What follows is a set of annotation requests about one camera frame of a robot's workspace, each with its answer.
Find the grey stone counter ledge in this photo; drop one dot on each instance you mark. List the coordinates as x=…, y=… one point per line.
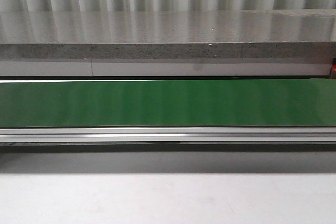
x=191, y=44

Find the green conveyor belt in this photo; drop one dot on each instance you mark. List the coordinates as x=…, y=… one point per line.
x=255, y=102

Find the aluminium conveyor frame rail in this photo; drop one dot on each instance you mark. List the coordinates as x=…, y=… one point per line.
x=44, y=136

